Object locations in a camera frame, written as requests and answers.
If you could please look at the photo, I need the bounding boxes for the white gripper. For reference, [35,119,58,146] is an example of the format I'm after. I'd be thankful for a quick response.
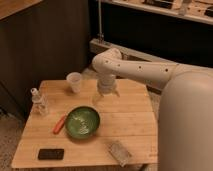
[92,74,120,104]

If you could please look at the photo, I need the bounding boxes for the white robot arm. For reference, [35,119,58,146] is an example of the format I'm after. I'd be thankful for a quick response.
[92,48,213,171]

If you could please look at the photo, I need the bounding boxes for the clear plastic water bottle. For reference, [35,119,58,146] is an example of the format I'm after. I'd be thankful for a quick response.
[30,88,49,115]

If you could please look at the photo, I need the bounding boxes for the translucent plastic cup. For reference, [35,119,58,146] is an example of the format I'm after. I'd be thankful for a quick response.
[66,72,82,93]

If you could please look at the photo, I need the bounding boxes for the green bowl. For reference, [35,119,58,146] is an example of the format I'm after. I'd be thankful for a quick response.
[65,106,100,139]

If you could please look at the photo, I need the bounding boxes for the wooden table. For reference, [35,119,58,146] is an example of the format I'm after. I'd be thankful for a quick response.
[10,78,160,169]

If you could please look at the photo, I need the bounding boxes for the orange carrot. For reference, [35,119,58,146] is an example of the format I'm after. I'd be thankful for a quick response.
[53,115,66,134]

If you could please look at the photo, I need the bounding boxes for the metal shelf rack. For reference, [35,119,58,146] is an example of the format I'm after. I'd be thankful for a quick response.
[88,0,213,68]

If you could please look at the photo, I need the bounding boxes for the black smartphone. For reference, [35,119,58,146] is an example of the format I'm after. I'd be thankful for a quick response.
[38,149,64,160]

